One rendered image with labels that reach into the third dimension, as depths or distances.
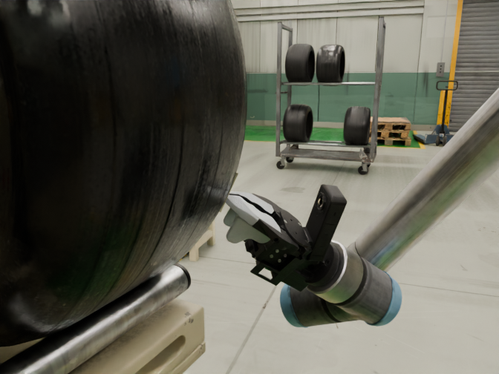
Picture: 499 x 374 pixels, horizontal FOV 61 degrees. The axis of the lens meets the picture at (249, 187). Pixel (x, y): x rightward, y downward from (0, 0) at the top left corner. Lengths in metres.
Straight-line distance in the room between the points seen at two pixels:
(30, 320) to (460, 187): 0.63
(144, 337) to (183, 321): 0.06
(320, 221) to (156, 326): 0.27
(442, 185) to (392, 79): 10.51
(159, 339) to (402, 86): 10.84
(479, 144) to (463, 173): 0.05
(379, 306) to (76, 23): 0.59
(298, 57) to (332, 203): 5.15
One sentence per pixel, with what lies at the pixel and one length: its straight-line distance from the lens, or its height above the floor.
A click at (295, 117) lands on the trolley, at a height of 0.72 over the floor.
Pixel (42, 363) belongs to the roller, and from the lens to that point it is 0.49.
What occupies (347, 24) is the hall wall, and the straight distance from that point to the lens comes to 11.45.
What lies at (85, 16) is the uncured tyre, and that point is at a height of 1.23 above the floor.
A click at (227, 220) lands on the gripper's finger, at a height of 0.99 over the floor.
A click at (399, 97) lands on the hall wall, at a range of 11.25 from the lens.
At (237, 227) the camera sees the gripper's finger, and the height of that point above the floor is 0.99.
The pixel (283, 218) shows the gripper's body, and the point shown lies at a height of 0.99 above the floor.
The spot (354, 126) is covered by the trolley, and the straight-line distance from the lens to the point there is 5.54.
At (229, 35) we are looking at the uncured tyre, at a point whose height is 1.23.
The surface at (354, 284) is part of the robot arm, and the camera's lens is 0.67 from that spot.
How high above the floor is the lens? 1.18
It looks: 14 degrees down
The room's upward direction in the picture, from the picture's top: straight up
